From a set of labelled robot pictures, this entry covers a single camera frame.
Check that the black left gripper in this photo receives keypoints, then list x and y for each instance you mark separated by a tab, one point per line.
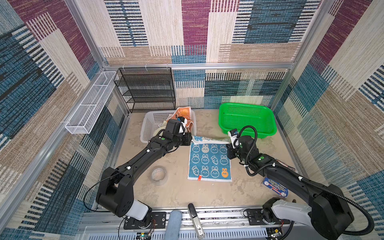
187	137

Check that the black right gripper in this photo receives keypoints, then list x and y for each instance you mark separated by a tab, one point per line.
230	149

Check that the blue bunny pattern towel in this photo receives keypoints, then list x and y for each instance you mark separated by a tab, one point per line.
208	160

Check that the orange pattern towel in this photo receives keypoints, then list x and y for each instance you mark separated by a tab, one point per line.
186	113

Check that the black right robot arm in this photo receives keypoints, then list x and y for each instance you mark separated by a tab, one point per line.
326	209

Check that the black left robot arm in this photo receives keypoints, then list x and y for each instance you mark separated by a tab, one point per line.
116	189

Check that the pale yellow towel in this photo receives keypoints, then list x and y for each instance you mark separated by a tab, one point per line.
159	132

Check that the green plastic basket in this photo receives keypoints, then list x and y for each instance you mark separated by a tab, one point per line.
236	116

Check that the white plastic laundry basket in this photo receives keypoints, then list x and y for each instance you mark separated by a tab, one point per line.
155	119

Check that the clear tape roll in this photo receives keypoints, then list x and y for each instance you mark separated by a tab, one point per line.
159	176

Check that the blue printed booklet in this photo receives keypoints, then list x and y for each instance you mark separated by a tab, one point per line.
276	187

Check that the black silver handheld tool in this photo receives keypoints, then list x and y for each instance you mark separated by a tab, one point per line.
196	221

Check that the grey blue foam cylinder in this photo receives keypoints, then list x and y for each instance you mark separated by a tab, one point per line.
173	225

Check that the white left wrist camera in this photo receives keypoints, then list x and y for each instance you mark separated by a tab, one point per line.
183	122

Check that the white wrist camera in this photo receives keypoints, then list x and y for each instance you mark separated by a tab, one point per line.
183	122
234	137

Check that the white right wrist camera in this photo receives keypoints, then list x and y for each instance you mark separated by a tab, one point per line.
234	137

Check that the black wire shelf rack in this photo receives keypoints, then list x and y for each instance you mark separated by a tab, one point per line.
147	89

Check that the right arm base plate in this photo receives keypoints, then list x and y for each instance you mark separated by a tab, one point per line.
255	218

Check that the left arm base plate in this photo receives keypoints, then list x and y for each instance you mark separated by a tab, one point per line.
157	220

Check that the white wire mesh wall basket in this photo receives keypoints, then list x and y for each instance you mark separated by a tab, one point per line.
86	114

